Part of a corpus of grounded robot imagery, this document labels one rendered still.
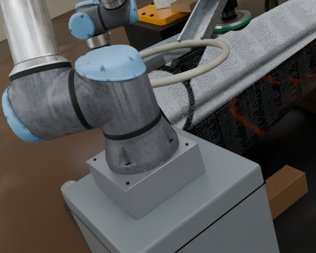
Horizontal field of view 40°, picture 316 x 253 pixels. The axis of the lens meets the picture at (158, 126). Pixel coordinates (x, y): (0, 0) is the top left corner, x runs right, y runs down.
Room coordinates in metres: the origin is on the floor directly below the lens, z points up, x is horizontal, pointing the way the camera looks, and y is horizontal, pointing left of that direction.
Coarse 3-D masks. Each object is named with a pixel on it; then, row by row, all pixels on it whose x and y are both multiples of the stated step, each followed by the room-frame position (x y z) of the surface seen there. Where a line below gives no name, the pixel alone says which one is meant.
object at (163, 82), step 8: (192, 40) 1.77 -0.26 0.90; (200, 40) 1.74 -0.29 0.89; (208, 40) 1.70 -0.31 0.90; (216, 40) 1.65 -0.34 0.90; (152, 48) 1.82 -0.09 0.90; (160, 48) 1.81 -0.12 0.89; (168, 48) 1.81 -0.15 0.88; (176, 48) 1.80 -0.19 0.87; (224, 48) 1.51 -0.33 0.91; (144, 56) 1.80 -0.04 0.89; (224, 56) 1.44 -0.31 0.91; (208, 64) 1.39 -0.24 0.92; (216, 64) 1.40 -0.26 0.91; (184, 72) 1.36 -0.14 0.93; (192, 72) 1.36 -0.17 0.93; (200, 72) 1.36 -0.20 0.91; (152, 80) 1.38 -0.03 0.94; (160, 80) 1.36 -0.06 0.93; (168, 80) 1.35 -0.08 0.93; (176, 80) 1.35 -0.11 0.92; (184, 80) 1.35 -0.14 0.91
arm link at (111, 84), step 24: (120, 48) 0.97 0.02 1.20; (72, 72) 0.96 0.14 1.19; (96, 72) 0.88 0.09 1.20; (120, 72) 0.88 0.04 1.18; (144, 72) 0.92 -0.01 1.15; (72, 96) 0.90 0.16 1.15; (96, 96) 0.89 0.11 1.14; (120, 96) 0.87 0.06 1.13; (144, 96) 0.89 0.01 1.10; (96, 120) 0.90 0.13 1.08; (120, 120) 0.88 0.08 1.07; (144, 120) 0.88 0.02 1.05
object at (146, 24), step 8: (232, 0) 2.78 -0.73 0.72; (136, 24) 2.93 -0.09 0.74; (144, 24) 2.86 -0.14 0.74; (152, 24) 2.79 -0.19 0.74; (168, 24) 2.67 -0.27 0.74; (176, 24) 2.64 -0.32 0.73; (184, 24) 2.65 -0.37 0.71; (128, 32) 3.10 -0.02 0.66; (136, 32) 2.95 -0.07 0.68; (144, 32) 2.82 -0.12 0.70; (152, 32) 2.70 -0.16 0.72; (160, 32) 2.60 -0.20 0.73; (168, 32) 2.61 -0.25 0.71; (176, 32) 2.63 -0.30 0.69; (128, 40) 3.15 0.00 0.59; (136, 40) 3.00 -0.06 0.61; (144, 40) 2.86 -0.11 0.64; (152, 40) 2.74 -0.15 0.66; (160, 40) 2.63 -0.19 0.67; (136, 48) 3.05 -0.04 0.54; (144, 48) 2.91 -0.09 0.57
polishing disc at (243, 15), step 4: (236, 12) 2.15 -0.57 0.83; (240, 12) 2.13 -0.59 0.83; (244, 12) 2.11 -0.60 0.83; (248, 12) 2.09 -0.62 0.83; (220, 16) 2.18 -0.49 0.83; (240, 16) 2.07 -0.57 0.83; (244, 16) 2.05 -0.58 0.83; (248, 16) 2.03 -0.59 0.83; (220, 20) 2.11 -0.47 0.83; (232, 20) 2.05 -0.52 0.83; (236, 20) 2.03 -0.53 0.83; (240, 20) 2.01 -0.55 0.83; (244, 20) 2.01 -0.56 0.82; (216, 24) 2.07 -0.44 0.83; (220, 24) 2.05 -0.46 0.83; (224, 24) 2.03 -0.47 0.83; (228, 24) 2.01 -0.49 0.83; (232, 24) 2.00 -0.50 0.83; (236, 24) 2.00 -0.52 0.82; (216, 28) 2.04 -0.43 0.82; (220, 28) 2.03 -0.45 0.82
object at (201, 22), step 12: (204, 0) 2.04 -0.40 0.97; (216, 0) 2.02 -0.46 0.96; (192, 12) 1.94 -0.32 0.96; (204, 12) 1.98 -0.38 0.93; (216, 12) 1.87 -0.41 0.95; (192, 24) 1.90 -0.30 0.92; (204, 24) 1.88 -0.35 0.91; (180, 36) 1.81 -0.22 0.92; (192, 36) 1.84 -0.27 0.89; (204, 36) 1.74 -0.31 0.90
